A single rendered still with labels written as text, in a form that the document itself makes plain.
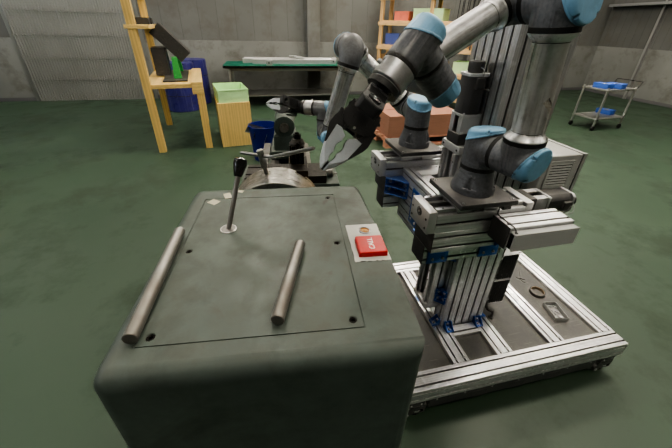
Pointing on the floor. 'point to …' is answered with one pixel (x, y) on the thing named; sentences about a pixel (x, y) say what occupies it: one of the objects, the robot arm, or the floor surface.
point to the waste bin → (260, 133)
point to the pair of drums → (184, 98)
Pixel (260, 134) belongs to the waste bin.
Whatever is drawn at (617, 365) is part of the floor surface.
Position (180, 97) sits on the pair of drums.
